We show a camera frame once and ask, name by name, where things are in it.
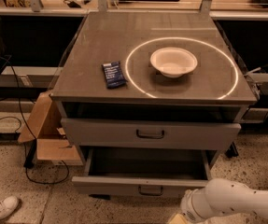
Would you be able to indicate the yellow foam covered gripper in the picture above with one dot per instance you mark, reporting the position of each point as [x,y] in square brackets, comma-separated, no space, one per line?
[189,208]

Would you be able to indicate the grey drawer cabinet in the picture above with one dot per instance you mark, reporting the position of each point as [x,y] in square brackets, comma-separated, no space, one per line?
[215,92]

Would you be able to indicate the brown cardboard box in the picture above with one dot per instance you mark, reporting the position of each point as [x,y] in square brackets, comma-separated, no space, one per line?
[44,131]

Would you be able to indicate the grey drawer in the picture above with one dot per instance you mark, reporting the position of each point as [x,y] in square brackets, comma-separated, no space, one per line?
[150,134]
[147,172]

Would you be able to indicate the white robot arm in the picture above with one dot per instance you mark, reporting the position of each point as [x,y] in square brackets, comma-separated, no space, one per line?
[220,198]

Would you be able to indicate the blue snack bar packet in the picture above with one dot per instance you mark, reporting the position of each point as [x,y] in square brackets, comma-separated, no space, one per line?
[113,75]

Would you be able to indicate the grey top drawer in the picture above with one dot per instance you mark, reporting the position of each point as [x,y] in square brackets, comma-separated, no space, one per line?
[150,134]

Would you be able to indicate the white sneaker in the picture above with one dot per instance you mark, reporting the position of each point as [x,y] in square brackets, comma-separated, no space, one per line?
[8,206]

